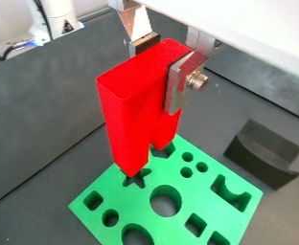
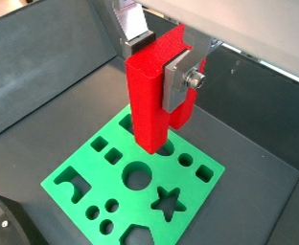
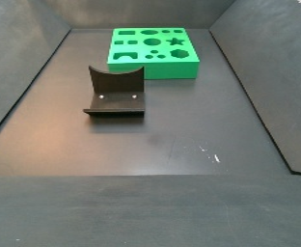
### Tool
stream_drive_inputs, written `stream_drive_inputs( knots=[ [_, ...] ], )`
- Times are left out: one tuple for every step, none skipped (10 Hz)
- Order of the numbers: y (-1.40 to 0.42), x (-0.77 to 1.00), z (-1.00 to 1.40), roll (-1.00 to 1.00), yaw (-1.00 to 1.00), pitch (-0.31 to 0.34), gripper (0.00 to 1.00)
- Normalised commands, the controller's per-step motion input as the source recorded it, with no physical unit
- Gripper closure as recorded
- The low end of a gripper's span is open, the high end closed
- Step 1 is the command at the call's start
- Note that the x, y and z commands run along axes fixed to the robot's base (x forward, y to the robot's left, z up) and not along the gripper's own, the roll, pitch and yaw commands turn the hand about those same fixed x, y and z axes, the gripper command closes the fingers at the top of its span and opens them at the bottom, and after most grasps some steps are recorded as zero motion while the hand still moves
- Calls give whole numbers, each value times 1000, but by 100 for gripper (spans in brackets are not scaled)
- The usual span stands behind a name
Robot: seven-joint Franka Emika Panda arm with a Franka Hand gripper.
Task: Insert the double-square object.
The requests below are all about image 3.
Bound black curved stand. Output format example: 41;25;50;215
84;67;145;116

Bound green shape-sorter board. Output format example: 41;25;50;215
106;27;200;79

